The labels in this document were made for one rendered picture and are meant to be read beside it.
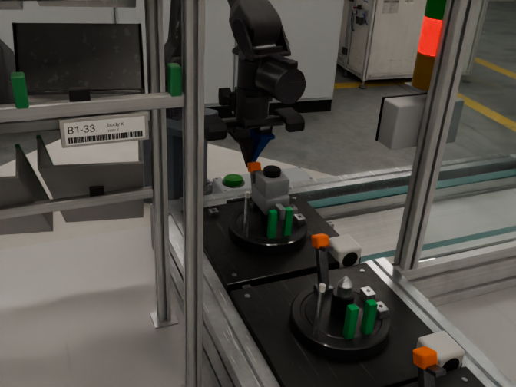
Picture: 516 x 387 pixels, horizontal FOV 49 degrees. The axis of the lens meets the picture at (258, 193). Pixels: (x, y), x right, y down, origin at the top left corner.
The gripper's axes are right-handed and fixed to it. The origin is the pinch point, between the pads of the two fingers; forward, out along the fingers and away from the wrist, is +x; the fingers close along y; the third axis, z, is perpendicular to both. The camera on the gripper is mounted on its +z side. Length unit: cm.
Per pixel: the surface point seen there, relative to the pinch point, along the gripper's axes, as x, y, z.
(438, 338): 8.8, -10.1, -44.3
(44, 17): 40, 17, 288
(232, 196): 12.8, 0.6, 6.1
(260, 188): 2.0, 2.1, -10.6
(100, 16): 40, -15, 286
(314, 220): 11.5, -10.0, -9.1
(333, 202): 13.9, -19.2, -0.3
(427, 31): -26.0, -16.6, -21.6
